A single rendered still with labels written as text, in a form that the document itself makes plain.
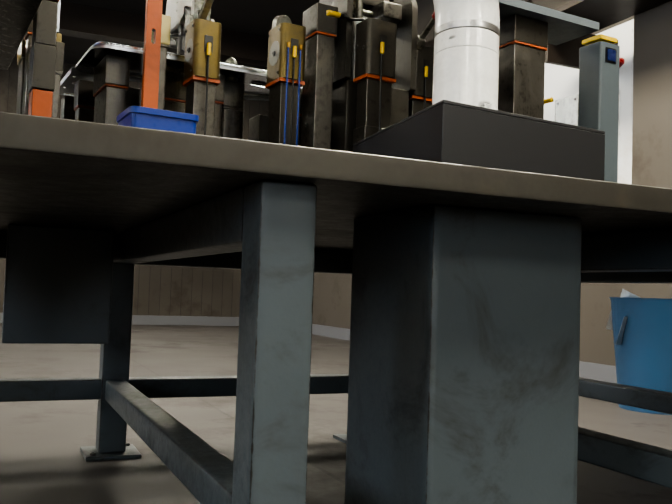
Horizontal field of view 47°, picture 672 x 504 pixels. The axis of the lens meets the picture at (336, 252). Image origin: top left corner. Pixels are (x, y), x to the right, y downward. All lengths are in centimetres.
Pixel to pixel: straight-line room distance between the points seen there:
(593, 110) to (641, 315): 201
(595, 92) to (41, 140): 141
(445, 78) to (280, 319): 62
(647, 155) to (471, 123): 338
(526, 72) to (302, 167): 94
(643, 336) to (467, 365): 267
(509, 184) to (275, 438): 48
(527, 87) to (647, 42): 297
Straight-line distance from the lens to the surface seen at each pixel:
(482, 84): 142
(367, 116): 160
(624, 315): 392
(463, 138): 125
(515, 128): 131
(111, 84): 168
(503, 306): 129
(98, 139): 92
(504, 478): 133
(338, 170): 100
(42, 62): 154
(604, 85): 200
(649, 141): 461
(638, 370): 391
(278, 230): 100
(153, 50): 161
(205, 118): 157
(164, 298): 1039
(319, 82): 165
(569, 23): 191
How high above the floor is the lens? 52
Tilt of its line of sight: 3 degrees up
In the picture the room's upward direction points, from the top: 2 degrees clockwise
